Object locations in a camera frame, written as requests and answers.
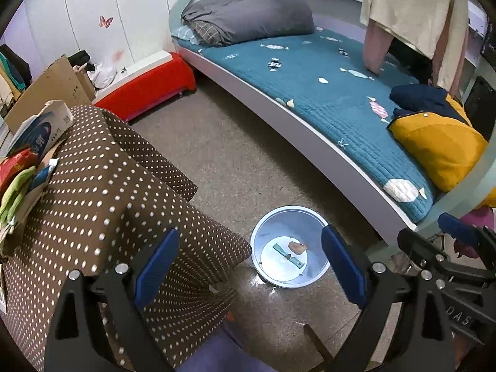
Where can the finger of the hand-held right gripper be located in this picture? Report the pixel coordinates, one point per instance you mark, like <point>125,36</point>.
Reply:
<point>457,226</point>
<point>416,246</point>

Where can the cardboard box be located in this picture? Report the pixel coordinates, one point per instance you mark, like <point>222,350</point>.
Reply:
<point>46,85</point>

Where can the pink hanging garment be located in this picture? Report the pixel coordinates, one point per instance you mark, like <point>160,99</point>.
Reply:
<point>376,50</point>

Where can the pink butterfly sticker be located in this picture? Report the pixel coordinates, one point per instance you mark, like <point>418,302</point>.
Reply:
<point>106,21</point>

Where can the orange brown scrap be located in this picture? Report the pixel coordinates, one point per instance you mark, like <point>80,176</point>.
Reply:
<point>296,247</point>

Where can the white desk shelf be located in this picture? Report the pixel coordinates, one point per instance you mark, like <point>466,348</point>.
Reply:
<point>474,27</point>

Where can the magenta cloth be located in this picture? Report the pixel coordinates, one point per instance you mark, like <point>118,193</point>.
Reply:
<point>484,215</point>

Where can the red storage bench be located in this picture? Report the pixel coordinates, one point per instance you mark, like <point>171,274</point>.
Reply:
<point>155,85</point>

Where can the person in beige shirt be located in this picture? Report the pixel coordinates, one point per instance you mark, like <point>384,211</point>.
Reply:
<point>410,4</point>

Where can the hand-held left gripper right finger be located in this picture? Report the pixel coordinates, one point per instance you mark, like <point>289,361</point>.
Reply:
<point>343,269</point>

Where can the navy yellow jacket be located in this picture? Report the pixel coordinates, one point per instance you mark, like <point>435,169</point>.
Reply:
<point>434,147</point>

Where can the blue white wrapper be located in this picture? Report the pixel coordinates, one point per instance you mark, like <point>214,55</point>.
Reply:
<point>44,174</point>

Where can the white blue paper pack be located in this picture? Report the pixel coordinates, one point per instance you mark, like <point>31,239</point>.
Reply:
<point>42,131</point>

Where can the dark cloth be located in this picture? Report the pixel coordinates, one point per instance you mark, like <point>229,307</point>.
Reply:
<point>410,66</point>

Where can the bed with teal quilt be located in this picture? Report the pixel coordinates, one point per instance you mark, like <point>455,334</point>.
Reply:
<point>329,162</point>

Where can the white plastic bag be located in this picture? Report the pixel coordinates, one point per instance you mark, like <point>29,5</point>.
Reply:
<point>101,75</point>

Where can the beige hanging coat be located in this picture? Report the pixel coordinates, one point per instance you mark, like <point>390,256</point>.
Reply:
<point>7,89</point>

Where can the light blue plastic basin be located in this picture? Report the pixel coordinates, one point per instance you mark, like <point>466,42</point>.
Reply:
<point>271,224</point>

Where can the teal wrapper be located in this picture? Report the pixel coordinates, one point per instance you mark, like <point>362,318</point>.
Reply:
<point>288,256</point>

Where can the teal hanging garment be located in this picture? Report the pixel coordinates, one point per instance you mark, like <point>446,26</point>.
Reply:
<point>6,64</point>

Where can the plaid pillow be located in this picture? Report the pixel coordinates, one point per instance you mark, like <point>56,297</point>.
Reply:
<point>205,31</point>

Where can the bed with teal sheet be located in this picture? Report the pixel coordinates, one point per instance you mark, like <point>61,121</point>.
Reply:
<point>310,73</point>

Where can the white wardrobe doors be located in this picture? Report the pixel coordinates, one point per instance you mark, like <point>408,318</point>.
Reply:
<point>77,7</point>

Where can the brown dotted tablecloth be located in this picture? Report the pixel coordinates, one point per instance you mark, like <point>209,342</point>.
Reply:
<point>116,201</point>

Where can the light blue striped pillow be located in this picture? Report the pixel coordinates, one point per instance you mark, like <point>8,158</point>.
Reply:
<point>184,33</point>

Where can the red snack packet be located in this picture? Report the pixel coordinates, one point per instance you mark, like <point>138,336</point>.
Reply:
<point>15,166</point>

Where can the grey duvet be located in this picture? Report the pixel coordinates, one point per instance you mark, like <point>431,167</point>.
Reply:
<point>252,17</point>

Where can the black hanging garment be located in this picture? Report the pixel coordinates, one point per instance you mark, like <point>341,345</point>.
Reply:
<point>19,64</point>

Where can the green snack packet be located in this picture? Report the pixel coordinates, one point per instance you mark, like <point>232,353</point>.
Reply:
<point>15,197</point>

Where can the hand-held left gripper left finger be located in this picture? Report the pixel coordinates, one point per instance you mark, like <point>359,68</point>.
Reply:
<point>155,271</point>

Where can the black clothes pile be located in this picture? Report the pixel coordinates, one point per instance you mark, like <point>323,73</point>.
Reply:
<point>79,58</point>

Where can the person's purple trousers leg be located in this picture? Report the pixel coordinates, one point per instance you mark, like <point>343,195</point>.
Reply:
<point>224,352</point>

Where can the black flat panel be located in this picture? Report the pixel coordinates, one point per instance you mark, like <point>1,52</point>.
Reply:
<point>482,104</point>

